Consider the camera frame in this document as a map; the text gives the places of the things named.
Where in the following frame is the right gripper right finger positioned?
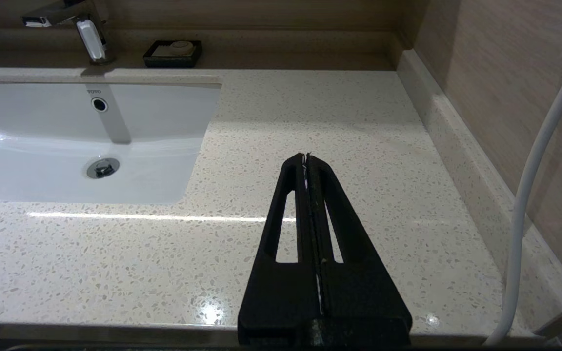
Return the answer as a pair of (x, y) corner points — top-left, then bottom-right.
(306, 154), (412, 344)

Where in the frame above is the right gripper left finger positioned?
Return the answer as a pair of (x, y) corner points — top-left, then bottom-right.
(238, 154), (321, 344)

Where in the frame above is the chrome sink drain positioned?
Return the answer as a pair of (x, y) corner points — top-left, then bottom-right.
(86, 157), (120, 180)

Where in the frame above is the black soap dish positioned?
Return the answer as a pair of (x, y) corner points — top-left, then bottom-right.
(143, 40), (202, 69)

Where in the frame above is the white sink basin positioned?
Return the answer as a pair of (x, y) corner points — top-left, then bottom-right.
(0, 82), (222, 205)

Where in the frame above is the chrome faucet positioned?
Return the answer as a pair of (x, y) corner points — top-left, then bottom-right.
(21, 0), (116, 66)

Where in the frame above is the white cable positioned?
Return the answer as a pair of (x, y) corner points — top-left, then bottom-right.
(481, 0), (562, 347)

